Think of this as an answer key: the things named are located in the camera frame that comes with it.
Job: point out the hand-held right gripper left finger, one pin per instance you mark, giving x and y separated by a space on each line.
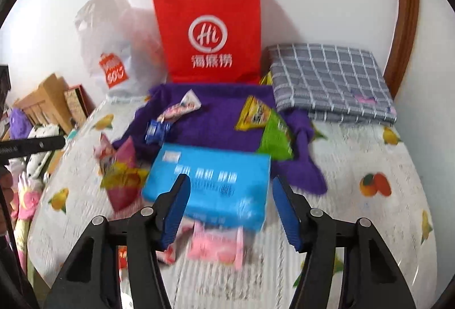
174 213

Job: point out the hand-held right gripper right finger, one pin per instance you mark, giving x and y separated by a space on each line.
288 216

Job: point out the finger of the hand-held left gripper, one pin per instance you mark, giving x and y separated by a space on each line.
35 146

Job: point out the blue tissue pack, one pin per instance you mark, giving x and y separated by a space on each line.
213 181

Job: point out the pale pink snack packet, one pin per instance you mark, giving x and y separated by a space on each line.
217 247

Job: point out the yellow fruit picture packet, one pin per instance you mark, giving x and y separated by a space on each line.
121 177

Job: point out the red white snack packet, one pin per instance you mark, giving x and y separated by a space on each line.
105 149

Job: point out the green snack packet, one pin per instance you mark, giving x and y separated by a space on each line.
277 138

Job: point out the small blue snack packet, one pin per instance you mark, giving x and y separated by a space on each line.
156 131

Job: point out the yellow snack packet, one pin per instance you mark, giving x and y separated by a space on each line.
254 115

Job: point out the white dotted cloth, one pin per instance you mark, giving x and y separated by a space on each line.
35 164

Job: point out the purple fluffy cloth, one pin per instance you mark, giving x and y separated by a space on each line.
19 122

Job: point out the small teal box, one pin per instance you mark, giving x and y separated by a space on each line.
71 134

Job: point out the wooden headboard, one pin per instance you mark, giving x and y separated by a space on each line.
49 99

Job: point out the pink floral cloth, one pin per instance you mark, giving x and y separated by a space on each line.
26 199

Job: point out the patterned brown box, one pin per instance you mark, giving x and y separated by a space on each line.
78 104

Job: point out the purple towel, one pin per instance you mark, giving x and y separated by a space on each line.
213 127

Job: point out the white plastic shopping bag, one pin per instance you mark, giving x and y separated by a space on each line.
106 28

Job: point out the yellow plastic packet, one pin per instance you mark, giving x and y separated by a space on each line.
266 78

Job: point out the grey checked folded cloth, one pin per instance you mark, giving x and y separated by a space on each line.
330 81

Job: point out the red paper bag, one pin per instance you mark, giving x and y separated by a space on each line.
213 10

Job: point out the brown wooden door frame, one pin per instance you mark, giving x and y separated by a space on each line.
405 10

